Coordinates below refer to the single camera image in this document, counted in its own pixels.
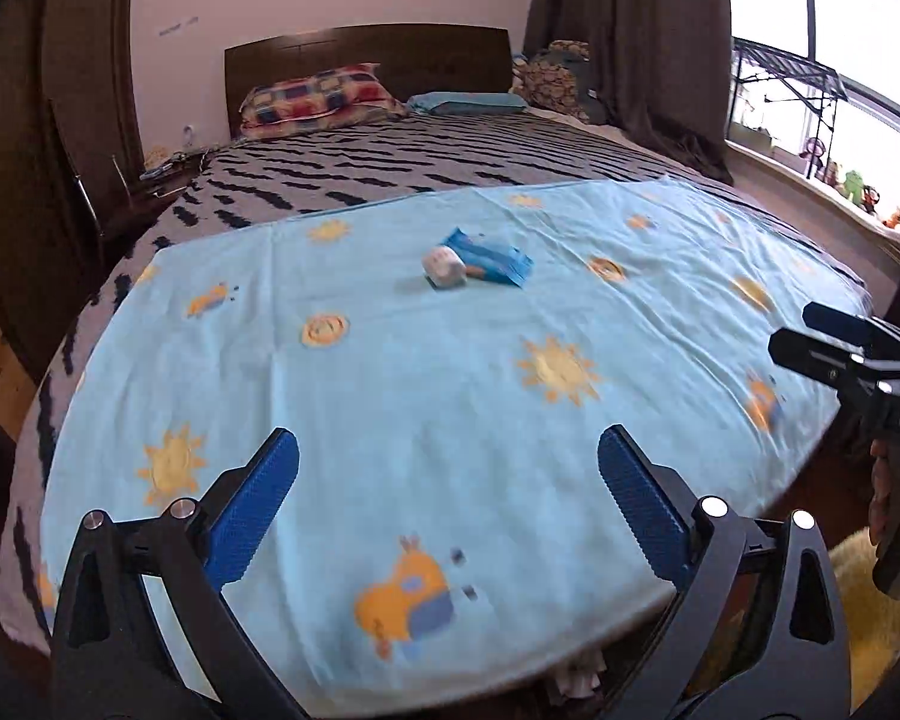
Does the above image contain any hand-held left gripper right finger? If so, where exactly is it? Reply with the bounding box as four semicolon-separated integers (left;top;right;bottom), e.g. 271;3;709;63
597;424;852;720

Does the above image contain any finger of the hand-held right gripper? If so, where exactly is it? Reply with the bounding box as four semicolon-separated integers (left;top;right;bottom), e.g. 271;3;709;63
767;328;878;398
802;301;900;365

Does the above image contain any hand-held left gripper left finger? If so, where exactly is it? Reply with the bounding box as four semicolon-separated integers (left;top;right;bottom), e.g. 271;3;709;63
51;426;305;720

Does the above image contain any blue snack packet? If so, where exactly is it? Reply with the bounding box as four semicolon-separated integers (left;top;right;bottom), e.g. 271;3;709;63
448;227;535;290

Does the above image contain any person's right hand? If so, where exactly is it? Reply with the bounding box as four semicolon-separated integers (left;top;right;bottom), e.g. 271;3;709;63
868;439;898;545

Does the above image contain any white crumpled paper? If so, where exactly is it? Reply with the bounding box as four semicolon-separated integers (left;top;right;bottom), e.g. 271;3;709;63
551;649;608;702

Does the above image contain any yellow fuzzy cloth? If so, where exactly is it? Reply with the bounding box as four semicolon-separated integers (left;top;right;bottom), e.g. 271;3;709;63
829;529;900;713

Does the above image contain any light blue sun-print blanket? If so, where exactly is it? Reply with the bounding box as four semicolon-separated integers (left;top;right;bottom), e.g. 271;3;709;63
41;176;871;717

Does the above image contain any black metal rack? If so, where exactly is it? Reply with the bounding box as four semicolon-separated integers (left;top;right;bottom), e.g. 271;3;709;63
731;37;848;181

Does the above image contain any window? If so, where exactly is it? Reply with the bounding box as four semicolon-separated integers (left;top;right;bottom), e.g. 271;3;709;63
724;0;900;241

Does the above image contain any dark wooden nightstand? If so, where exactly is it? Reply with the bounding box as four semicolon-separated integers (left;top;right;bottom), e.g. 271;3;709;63
101;150;211;241

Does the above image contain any dark brown curtain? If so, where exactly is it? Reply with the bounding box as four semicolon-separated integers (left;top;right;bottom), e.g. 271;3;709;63
523;0;736;185

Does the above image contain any brown patterned cushion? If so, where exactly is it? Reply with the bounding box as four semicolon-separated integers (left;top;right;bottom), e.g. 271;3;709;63
511;41;593;121

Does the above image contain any bed with striped cover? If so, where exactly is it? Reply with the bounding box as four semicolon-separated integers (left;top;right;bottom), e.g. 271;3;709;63
0;109;871;661

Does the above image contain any checkered colourful pillow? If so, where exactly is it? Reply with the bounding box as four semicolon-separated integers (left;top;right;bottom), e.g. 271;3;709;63
238;64;407;140

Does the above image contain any teal pillow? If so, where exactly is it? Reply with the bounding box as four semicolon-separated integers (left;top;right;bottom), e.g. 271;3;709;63
406;90;530;117

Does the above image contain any dark wooden wardrobe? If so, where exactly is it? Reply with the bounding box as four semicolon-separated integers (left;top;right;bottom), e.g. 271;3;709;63
0;0;151;451

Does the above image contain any dark wooden headboard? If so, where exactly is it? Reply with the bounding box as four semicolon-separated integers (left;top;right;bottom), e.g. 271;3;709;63
223;24;512;140

